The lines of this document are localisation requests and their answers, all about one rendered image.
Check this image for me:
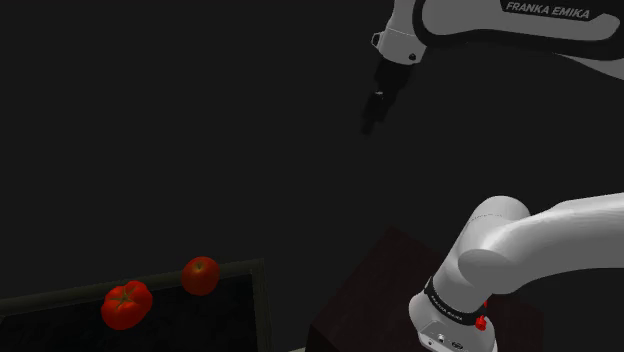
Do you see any red tomato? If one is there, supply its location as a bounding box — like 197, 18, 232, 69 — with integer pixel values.
100, 280, 154, 332

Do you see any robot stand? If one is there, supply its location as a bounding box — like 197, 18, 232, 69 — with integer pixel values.
304, 225, 545, 352

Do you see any red apple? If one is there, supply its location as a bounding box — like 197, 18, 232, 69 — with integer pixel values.
180, 256, 222, 297

